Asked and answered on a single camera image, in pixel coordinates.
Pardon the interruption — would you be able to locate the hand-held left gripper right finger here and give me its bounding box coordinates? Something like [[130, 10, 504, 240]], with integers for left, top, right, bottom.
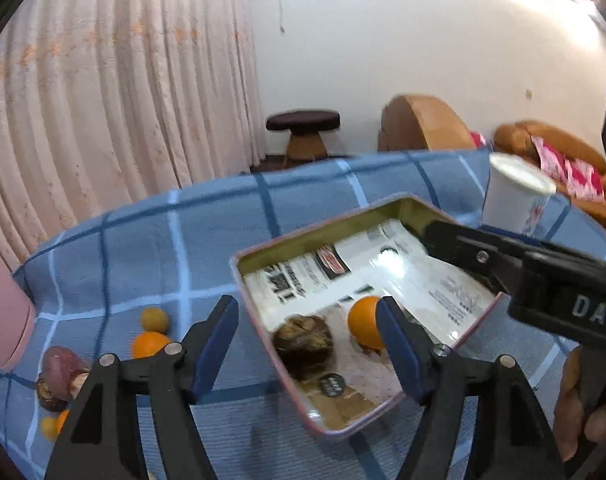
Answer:
[[375, 296, 566, 480]]

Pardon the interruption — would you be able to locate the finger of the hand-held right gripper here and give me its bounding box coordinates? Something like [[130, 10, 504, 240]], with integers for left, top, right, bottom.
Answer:
[[422, 219, 546, 303]]

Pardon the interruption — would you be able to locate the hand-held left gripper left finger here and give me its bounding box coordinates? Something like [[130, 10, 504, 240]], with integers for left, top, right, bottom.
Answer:
[[43, 295, 241, 480]]

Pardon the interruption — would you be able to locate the pink rectangular tin box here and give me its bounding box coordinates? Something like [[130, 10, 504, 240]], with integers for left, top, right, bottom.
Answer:
[[229, 192, 506, 436]]

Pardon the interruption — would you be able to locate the large dark brown taro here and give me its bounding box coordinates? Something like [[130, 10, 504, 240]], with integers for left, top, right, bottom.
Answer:
[[272, 314, 334, 381]]

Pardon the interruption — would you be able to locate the purple sweet potato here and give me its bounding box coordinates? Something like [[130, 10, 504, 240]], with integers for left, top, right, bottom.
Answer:
[[42, 345, 91, 403]]

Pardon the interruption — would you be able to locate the small brown taro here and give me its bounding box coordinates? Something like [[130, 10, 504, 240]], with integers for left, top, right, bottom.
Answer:
[[35, 379, 68, 413]]

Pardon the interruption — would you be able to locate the person's right hand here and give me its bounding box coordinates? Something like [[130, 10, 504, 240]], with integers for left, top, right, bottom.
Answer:
[[553, 345, 606, 463]]

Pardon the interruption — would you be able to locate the printed paper sheet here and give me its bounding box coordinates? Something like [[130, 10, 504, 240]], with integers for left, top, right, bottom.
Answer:
[[243, 217, 499, 346]]

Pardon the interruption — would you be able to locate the white cartoon print cup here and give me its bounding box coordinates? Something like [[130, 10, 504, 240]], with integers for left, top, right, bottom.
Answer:
[[482, 152, 557, 238]]

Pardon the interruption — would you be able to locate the blue checked cloth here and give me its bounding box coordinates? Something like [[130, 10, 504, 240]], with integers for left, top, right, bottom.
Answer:
[[0, 147, 606, 480]]

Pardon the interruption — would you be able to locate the pink floral blanket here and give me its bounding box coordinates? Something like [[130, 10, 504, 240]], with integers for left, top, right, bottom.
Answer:
[[530, 135, 606, 203]]

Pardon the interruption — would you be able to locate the brown leather sofa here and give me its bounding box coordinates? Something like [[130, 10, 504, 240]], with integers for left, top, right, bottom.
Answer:
[[493, 121, 606, 233]]

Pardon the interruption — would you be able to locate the brown leather armchair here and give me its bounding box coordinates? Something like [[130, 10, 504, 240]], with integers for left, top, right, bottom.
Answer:
[[377, 94, 479, 153]]

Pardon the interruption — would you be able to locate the dark round stool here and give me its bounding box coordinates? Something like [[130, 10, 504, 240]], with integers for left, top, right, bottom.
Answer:
[[265, 109, 341, 161]]

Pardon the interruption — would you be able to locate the pink cup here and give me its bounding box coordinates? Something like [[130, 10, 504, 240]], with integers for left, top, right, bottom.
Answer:
[[0, 232, 36, 373]]

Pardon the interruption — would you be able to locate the pink embroidered curtain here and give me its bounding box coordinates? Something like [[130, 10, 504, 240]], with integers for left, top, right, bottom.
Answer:
[[0, 0, 264, 281]]

